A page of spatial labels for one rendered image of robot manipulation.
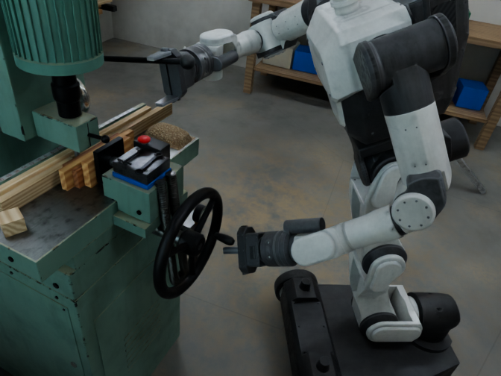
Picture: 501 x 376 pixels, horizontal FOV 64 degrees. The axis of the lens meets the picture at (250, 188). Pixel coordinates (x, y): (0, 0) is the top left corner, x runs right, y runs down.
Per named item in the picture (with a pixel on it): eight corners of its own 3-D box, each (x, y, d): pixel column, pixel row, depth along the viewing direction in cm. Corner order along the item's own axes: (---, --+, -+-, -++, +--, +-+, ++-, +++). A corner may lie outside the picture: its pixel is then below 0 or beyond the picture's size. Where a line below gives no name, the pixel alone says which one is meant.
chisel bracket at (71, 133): (80, 159, 96) (75, 127, 91) (37, 141, 100) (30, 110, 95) (103, 145, 102) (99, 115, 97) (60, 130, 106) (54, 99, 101)
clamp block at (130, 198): (149, 225, 94) (147, 195, 88) (104, 205, 98) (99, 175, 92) (184, 193, 105) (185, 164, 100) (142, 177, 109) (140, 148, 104)
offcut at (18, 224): (-1, 226, 85) (-5, 212, 82) (21, 218, 87) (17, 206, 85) (5, 238, 82) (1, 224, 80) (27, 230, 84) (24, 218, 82)
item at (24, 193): (5, 217, 87) (0, 202, 84) (-2, 213, 87) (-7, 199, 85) (172, 113, 134) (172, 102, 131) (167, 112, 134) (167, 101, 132)
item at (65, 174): (67, 191, 96) (63, 171, 93) (62, 189, 96) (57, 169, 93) (135, 147, 115) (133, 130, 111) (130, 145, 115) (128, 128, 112)
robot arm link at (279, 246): (297, 259, 104) (338, 259, 98) (276, 270, 95) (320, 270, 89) (290, 216, 104) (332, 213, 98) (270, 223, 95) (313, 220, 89)
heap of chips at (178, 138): (179, 151, 116) (179, 139, 114) (139, 136, 120) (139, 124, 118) (195, 138, 123) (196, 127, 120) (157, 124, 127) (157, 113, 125)
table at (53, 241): (77, 304, 78) (72, 283, 75) (-32, 245, 87) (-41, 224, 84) (225, 163, 124) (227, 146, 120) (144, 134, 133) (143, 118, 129)
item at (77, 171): (79, 189, 97) (76, 171, 94) (74, 186, 98) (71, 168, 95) (124, 158, 110) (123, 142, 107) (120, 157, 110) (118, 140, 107)
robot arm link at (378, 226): (363, 236, 95) (448, 209, 84) (355, 259, 86) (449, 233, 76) (342, 198, 93) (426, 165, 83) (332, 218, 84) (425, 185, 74)
